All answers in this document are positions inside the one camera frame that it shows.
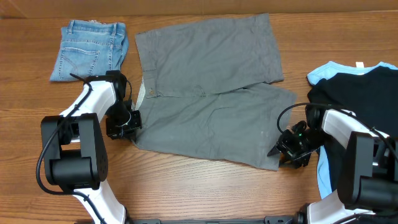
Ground grey cotton shorts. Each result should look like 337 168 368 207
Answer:
135 14 297 170

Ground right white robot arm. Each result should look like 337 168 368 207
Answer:
268 103 397 223

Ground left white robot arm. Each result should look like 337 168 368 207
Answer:
35 70 142 223

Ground folded blue denim shorts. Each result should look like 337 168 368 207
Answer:
50 20 129 82

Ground light blue t-shirt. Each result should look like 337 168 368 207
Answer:
307 60 398 200

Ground black t-shirt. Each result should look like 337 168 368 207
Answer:
307 65 398 224

